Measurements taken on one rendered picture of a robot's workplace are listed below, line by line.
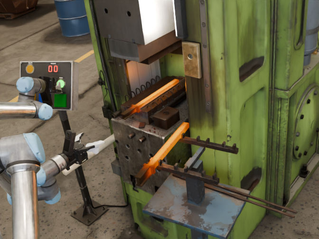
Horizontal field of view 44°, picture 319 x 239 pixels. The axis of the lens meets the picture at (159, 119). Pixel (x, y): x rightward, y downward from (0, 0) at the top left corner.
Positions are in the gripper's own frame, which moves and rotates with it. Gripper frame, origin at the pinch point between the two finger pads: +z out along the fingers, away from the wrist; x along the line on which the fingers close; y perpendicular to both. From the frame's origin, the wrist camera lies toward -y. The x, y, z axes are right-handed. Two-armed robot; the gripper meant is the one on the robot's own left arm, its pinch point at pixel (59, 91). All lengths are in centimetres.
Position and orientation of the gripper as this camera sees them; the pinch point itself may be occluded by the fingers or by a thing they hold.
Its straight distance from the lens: 231.0
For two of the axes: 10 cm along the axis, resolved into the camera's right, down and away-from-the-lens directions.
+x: -9.6, -0.3, 2.6
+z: 2.7, -0.2, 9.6
